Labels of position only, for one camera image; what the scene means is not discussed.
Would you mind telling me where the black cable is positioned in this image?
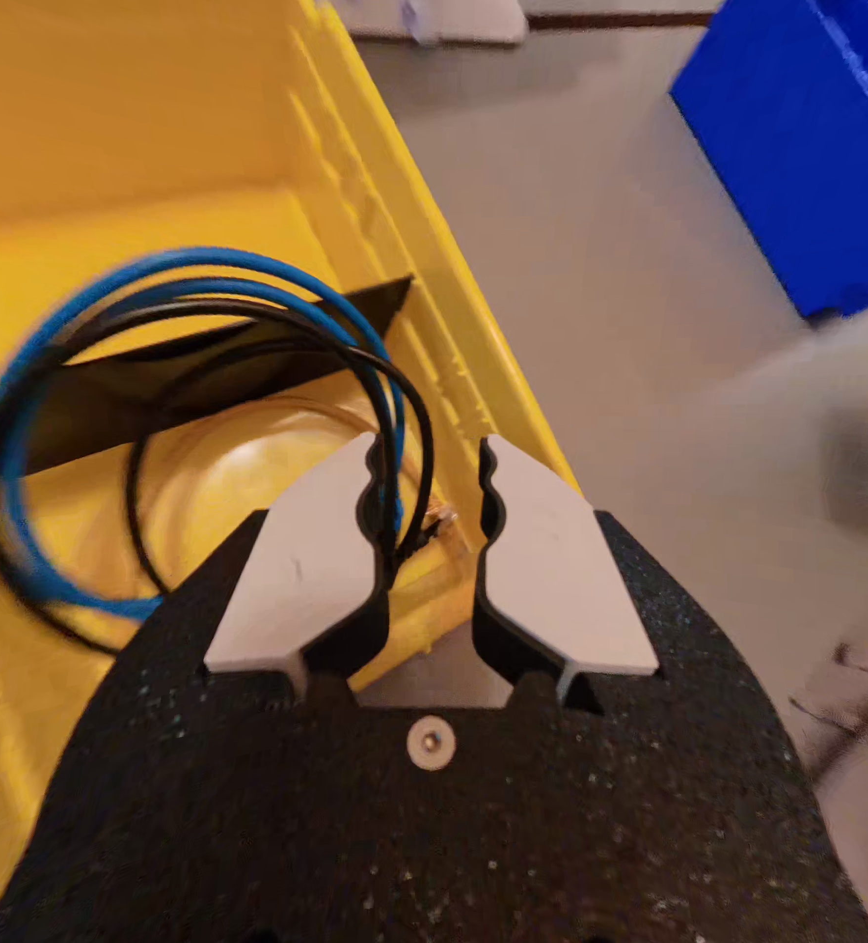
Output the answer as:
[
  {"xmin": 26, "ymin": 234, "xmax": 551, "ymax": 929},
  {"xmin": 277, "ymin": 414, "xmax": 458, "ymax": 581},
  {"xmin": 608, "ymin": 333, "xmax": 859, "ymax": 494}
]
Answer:
[{"xmin": 0, "ymin": 298, "xmax": 435, "ymax": 657}]

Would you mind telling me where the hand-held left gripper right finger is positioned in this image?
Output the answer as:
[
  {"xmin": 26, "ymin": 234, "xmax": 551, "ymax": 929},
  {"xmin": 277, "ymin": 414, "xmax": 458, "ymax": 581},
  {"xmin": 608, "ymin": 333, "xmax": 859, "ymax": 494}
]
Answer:
[{"xmin": 471, "ymin": 435, "xmax": 661, "ymax": 710}]

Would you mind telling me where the black plastic divider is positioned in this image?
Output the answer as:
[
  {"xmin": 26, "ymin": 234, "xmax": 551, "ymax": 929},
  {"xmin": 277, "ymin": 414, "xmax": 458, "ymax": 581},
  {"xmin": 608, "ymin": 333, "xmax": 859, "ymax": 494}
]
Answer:
[{"xmin": 0, "ymin": 275, "xmax": 414, "ymax": 480}]

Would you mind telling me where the clear plastic coil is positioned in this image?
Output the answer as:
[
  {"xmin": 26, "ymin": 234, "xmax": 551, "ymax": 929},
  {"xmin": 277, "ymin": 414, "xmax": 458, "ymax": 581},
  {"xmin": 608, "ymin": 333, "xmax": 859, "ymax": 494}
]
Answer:
[{"xmin": 128, "ymin": 394, "xmax": 406, "ymax": 598}]

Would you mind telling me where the blue cable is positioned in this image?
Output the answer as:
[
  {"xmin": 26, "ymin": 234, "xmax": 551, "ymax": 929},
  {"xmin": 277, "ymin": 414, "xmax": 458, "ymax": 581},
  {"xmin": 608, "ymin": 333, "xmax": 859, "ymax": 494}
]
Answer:
[{"xmin": 0, "ymin": 247, "xmax": 407, "ymax": 621}]

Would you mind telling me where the large yellow plastic bin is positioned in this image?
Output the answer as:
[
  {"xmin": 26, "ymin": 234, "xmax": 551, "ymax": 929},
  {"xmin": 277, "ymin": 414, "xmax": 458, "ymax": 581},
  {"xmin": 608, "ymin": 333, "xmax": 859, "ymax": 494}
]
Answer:
[{"xmin": 0, "ymin": 0, "xmax": 581, "ymax": 937}]

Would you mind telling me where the blue plastic bin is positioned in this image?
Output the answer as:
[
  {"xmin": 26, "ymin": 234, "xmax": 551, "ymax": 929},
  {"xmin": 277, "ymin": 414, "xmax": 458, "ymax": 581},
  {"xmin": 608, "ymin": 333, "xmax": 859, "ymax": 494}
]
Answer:
[{"xmin": 668, "ymin": 0, "xmax": 868, "ymax": 319}]

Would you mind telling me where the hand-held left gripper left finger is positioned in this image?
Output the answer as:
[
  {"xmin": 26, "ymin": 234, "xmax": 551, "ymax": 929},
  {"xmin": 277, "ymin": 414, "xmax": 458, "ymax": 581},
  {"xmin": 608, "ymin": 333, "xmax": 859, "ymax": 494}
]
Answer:
[{"xmin": 203, "ymin": 432, "xmax": 392, "ymax": 697}]

